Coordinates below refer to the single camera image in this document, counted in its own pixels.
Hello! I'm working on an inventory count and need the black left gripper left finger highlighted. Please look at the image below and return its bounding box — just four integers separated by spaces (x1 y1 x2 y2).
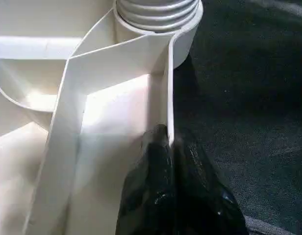
115 124 175 235

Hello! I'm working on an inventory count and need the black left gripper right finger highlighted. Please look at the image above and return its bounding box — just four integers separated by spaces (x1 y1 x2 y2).
172 128 250 235

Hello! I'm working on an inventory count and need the white plastic table top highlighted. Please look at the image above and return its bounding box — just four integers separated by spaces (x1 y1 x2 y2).
0 0 204 235

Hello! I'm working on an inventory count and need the white plastic table leg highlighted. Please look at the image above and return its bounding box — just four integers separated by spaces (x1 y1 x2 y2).
114 0 201 34

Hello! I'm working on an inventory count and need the black work mat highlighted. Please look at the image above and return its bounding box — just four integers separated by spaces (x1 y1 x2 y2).
171 0 302 235

